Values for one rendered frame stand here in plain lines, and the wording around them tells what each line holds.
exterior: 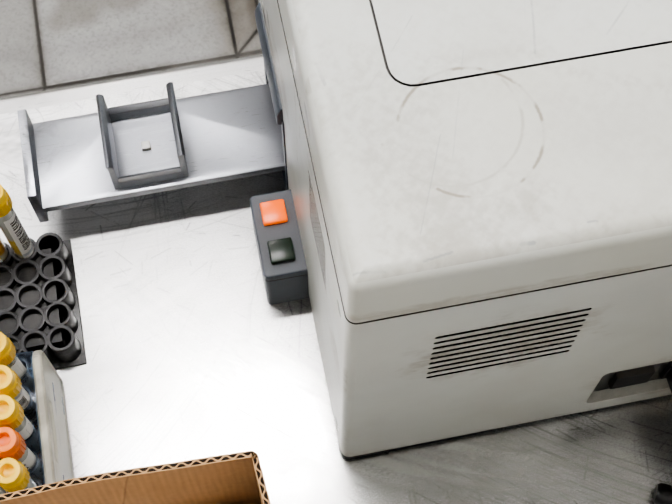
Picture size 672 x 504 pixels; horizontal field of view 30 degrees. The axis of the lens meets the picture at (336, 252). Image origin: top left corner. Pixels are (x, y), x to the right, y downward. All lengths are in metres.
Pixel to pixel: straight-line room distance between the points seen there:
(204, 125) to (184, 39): 1.14
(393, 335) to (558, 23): 0.17
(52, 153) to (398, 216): 0.38
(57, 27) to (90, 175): 1.20
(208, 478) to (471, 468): 0.20
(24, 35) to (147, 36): 0.19
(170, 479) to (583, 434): 0.29
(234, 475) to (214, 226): 0.24
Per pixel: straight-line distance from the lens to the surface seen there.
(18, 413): 0.74
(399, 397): 0.70
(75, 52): 2.02
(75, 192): 0.86
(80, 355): 0.85
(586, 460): 0.84
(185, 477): 0.69
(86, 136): 0.88
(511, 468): 0.83
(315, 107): 0.58
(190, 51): 1.99
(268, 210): 0.82
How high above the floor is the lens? 1.67
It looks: 67 degrees down
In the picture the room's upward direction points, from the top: straight up
